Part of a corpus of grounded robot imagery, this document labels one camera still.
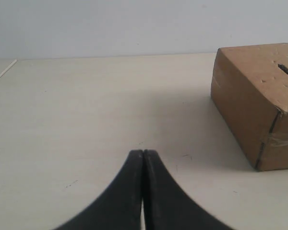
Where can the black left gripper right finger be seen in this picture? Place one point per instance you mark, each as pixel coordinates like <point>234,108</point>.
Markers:
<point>166,205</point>

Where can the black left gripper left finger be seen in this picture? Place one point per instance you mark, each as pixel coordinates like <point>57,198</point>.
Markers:
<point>119,206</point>

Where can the cardboard box with slot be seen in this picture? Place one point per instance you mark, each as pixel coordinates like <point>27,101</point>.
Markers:
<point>250,89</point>

